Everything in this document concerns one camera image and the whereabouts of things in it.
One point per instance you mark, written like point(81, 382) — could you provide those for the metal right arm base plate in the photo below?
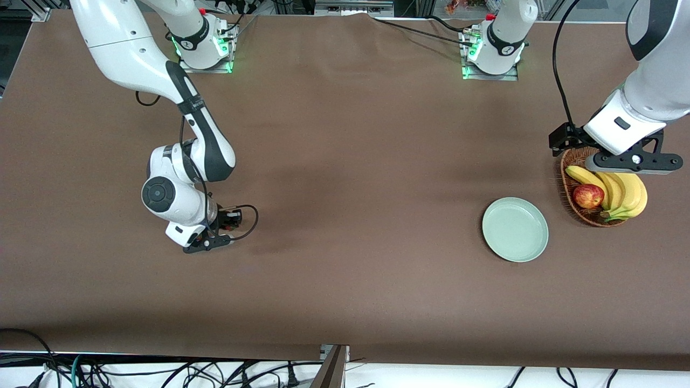
point(186, 68)

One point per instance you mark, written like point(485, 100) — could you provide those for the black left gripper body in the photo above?
point(572, 137)

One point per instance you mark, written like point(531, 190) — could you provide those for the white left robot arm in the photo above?
point(657, 91)

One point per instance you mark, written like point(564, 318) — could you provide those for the table cover sheet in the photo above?
point(345, 161)

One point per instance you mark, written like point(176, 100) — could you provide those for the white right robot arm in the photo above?
point(129, 48)

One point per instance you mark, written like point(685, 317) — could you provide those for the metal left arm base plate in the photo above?
point(506, 77)

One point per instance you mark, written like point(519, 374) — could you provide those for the yellow banana bunch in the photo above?
point(630, 196)

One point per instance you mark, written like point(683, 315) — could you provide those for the red apple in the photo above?
point(587, 196)

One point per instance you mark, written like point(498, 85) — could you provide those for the pale green round plate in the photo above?
point(515, 229)

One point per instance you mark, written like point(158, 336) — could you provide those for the orange red background items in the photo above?
point(463, 5)

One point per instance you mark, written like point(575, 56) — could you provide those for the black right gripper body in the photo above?
point(224, 218)

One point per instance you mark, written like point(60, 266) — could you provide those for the aluminium beam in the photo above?
point(330, 369)

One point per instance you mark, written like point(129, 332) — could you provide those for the metal background frame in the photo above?
point(353, 6)

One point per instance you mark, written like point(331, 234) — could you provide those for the aluminium frame profile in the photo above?
point(42, 11)

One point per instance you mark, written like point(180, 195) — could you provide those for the brown wicker basket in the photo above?
point(585, 216)

